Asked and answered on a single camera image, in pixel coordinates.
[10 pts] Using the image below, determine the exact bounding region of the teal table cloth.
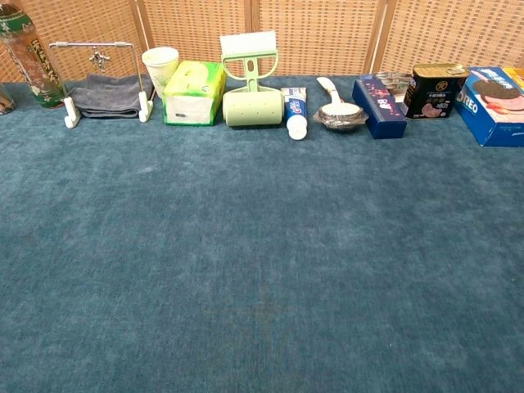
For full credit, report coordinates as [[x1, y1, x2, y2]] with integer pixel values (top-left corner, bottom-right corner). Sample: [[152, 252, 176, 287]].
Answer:
[[0, 74, 524, 393]]

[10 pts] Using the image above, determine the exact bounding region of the white blue toothpaste tube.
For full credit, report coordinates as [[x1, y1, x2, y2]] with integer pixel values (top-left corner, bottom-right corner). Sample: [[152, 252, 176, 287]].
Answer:
[[280, 86, 308, 142]]

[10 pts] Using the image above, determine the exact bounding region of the green lint roller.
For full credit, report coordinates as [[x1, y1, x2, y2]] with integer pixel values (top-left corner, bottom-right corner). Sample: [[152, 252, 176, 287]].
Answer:
[[219, 32, 284, 127]]

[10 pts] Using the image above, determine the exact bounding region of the silver foil dish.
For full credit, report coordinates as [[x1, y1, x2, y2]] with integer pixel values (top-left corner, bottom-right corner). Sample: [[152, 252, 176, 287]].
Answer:
[[313, 106, 370, 133]]

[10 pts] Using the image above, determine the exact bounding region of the white ceramic spoon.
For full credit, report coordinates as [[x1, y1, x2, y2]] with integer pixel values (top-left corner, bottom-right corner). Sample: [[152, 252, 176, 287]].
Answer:
[[315, 76, 364, 124]]

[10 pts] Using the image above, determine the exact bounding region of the green tissue box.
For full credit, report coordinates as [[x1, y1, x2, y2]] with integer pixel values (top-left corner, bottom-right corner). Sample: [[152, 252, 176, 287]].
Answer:
[[161, 60, 228, 127]]

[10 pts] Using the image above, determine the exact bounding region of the dark blue narrow box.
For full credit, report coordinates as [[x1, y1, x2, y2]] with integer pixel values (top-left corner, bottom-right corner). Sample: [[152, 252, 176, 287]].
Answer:
[[351, 76, 409, 140]]

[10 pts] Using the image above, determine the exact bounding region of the woven bamboo folding screen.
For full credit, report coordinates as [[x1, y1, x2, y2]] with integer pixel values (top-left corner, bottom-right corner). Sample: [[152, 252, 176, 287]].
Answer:
[[0, 0, 524, 84]]

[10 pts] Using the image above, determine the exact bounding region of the white paper cup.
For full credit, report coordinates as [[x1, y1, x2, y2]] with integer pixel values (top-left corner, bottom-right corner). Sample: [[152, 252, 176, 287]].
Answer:
[[141, 46, 180, 99]]

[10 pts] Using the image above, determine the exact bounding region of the silver foil packet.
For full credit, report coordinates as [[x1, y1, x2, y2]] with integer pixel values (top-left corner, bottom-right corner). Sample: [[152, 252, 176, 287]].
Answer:
[[371, 71, 414, 103]]

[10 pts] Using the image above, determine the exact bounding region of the grey folded towel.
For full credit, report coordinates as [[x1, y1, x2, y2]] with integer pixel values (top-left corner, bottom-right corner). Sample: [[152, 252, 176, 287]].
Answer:
[[68, 73, 155, 120]]

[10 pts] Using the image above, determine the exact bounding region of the black luncheon meat can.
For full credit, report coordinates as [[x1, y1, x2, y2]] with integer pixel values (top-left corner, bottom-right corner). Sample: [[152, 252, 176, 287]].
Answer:
[[402, 63, 471, 120]]

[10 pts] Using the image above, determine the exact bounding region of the white metal hanging rack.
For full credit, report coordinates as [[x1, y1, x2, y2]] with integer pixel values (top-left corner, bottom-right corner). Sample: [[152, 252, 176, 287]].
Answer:
[[48, 41, 155, 129]]

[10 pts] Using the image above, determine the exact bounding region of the small metal key charm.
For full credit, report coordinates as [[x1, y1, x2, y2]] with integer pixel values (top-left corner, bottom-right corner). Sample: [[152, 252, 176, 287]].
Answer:
[[89, 47, 111, 74]]

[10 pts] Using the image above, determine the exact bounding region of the blue Oreo cookie box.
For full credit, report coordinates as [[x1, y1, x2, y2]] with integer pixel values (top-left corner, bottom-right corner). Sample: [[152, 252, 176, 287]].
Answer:
[[453, 66, 524, 148]]

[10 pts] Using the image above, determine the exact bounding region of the green tea bottle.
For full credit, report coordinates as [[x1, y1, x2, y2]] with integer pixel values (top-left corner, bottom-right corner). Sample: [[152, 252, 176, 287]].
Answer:
[[0, 2, 66, 110]]

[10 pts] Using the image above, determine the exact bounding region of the dark glass jar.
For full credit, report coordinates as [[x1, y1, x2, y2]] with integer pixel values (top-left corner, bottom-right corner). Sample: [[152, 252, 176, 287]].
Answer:
[[0, 83, 17, 116]]

